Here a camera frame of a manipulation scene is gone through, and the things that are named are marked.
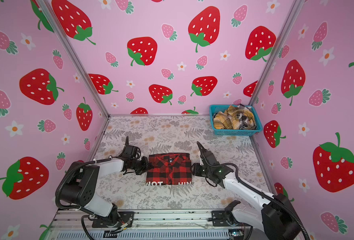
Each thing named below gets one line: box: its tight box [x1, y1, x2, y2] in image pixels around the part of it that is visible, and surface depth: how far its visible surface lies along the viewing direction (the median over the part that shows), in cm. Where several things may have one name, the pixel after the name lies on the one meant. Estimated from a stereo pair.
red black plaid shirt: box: [146, 153, 192, 186], surface depth 89 cm
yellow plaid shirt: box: [213, 105, 256, 130], surface depth 106 cm
